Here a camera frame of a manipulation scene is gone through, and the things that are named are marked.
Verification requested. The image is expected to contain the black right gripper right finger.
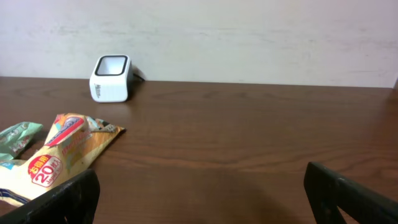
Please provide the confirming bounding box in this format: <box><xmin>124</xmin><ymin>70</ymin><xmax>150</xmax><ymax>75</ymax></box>
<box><xmin>303</xmin><ymin>162</ymin><xmax>397</xmax><ymax>224</ymax></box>

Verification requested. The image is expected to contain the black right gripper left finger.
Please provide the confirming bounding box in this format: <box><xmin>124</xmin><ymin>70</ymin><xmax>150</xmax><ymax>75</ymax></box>
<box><xmin>1</xmin><ymin>169</ymin><xmax>100</xmax><ymax>224</ymax></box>

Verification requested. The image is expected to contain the yellow snack bag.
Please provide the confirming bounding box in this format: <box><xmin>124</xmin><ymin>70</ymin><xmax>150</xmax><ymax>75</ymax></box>
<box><xmin>1</xmin><ymin>113</ymin><xmax>124</xmax><ymax>207</ymax></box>

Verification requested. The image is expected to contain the teal snack packet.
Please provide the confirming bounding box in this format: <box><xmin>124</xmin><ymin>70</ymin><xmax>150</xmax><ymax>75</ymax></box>
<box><xmin>1</xmin><ymin>121</ymin><xmax>43</xmax><ymax>161</ymax></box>

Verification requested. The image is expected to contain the white barcode scanner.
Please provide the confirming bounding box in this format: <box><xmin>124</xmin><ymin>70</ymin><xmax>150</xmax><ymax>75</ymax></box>
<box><xmin>89</xmin><ymin>55</ymin><xmax>133</xmax><ymax>103</ymax></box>

